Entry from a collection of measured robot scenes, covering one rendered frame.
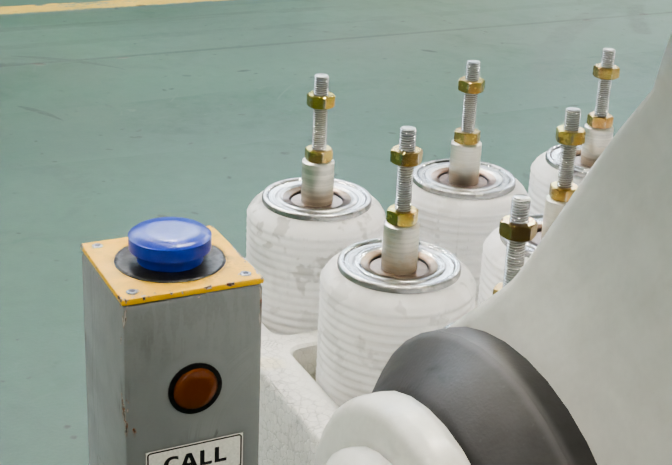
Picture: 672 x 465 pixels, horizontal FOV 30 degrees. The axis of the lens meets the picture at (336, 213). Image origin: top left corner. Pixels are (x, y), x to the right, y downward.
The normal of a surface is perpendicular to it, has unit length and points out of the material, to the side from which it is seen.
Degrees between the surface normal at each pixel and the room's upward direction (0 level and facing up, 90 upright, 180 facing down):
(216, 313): 90
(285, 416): 90
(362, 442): 90
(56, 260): 0
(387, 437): 90
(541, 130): 0
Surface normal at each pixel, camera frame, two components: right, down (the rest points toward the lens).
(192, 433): 0.44, 0.35
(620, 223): -0.89, 0.13
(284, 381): 0.04, -0.93
